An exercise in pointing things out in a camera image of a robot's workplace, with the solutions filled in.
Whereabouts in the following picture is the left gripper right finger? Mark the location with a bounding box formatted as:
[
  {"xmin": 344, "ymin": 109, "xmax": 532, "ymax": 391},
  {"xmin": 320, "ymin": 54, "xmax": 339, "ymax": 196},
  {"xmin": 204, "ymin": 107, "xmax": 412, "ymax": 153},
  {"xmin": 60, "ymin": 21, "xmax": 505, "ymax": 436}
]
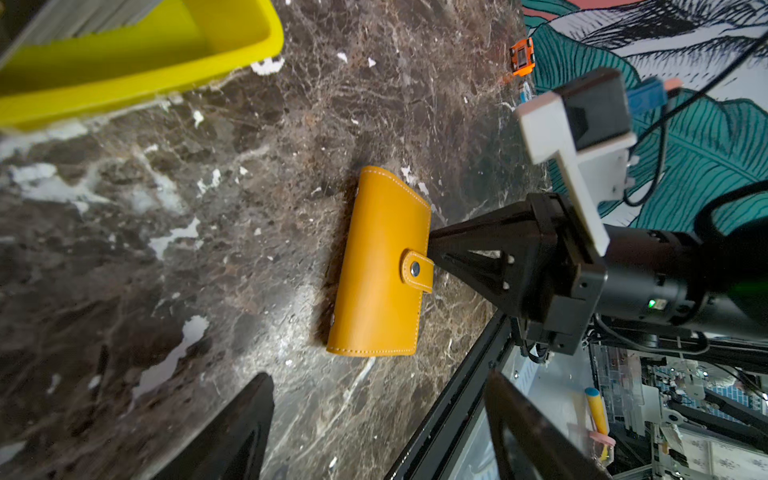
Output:
[{"xmin": 484, "ymin": 370, "xmax": 610, "ymax": 479}]

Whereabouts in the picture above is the yellow leather card holder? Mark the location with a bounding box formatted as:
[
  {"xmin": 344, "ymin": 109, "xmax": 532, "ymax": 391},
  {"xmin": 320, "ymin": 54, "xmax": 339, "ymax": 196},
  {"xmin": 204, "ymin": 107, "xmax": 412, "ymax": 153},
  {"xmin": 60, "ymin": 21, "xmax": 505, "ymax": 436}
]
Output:
[{"xmin": 326, "ymin": 166, "xmax": 434, "ymax": 357}]

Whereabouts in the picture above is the yellow plastic card tray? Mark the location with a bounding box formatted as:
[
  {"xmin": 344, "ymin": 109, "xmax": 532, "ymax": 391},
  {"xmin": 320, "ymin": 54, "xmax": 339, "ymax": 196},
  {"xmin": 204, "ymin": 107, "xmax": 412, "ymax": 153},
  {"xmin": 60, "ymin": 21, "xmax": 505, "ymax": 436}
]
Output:
[{"xmin": 1, "ymin": 1, "xmax": 284, "ymax": 130}]

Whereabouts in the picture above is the orange small clip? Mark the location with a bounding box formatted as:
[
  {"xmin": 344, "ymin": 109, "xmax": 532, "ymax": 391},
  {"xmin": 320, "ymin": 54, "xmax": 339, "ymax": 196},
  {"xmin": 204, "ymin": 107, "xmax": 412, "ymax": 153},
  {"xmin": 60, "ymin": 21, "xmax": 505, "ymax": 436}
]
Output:
[{"xmin": 510, "ymin": 38, "xmax": 536, "ymax": 77}]

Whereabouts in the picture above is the black front rail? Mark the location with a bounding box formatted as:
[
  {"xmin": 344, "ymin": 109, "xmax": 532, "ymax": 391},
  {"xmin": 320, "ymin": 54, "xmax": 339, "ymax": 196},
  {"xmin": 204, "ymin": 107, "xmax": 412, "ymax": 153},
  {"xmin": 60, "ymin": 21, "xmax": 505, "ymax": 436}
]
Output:
[{"xmin": 385, "ymin": 312, "xmax": 515, "ymax": 479}]

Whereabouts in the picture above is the stack of grey cards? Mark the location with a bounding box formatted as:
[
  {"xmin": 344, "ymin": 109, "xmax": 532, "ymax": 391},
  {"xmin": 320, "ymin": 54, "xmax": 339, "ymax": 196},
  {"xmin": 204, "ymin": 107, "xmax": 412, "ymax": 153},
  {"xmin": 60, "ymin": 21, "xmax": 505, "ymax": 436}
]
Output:
[{"xmin": 1, "ymin": 0, "xmax": 161, "ymax": 65}]

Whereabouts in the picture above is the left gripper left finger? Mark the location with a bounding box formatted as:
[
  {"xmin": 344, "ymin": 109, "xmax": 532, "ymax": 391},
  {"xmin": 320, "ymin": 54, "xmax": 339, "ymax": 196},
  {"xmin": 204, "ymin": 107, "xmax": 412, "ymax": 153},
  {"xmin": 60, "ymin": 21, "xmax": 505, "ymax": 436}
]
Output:
[{"xmin": 155, "ymin": 372, "xmax": 275, "ymax": 479}]

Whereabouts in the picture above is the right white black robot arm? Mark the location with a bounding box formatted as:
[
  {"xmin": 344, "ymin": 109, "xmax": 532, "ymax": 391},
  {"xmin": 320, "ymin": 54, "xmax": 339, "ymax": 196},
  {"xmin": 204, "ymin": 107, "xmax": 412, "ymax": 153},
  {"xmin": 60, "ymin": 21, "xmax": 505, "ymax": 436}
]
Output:
[{"xmin": 428, "ymin": 181, "xmax": 767, "ymax": 354}]

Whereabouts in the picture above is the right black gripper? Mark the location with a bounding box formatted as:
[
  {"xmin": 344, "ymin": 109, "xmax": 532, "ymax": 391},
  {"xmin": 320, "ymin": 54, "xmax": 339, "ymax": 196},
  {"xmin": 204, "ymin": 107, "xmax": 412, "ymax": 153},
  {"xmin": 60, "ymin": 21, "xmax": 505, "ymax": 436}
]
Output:
[{"xmin": 428, "ymin": 194, "xmax": 607, "ymax": 355}]

